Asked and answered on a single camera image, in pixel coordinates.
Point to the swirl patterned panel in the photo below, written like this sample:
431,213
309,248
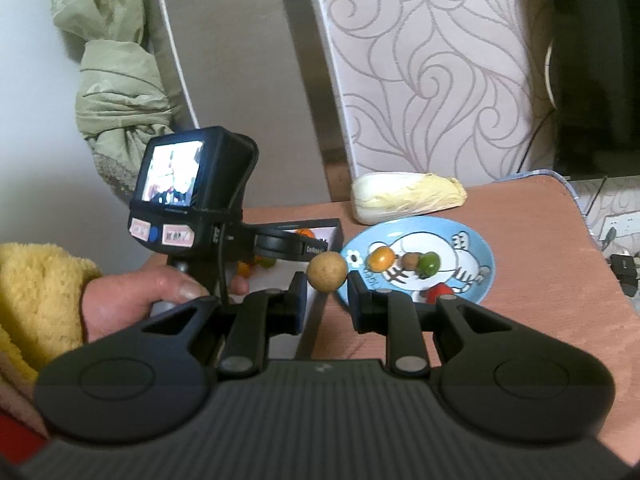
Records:
430,70

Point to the person's left hand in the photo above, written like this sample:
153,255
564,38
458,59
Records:
130,300

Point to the beige board white edge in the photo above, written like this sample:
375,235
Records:
240,60

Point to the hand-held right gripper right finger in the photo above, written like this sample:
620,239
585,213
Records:
356,305

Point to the blue cartoon plate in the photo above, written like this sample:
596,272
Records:
470,255

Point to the black box white inside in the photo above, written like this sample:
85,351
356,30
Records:
332,235

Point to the large green tomato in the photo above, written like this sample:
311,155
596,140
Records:
428,263

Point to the brown table cloth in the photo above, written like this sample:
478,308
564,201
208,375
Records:
540,285

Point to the green tied curtain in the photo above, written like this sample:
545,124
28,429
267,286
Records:
120,90

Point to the person's red garment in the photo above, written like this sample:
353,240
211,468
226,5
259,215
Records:
20,440

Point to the small brown longan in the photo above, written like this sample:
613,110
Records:
411,260

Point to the small orange kumquat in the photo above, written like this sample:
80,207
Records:
244,268

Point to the white wall socket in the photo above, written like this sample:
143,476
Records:
620,225

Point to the black television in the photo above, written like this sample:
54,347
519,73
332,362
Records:
600,60

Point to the napa cabbage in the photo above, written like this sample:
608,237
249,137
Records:
400,195

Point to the small brown potato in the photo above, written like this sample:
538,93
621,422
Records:
326,271

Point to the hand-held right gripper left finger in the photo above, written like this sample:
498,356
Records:
299,305

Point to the black small device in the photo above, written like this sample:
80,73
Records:
625,270

